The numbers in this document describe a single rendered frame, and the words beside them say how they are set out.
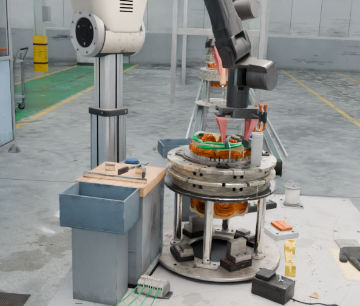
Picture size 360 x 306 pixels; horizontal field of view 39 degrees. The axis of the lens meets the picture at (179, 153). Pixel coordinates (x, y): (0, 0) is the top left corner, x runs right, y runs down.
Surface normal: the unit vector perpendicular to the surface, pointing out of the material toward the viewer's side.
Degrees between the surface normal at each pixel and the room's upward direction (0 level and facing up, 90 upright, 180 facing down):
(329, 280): 0
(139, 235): 90
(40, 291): 0
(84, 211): 90
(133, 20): 90
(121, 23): 90
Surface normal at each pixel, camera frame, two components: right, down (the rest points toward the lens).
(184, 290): 0.04, -0.97
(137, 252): -0.26, 0.23
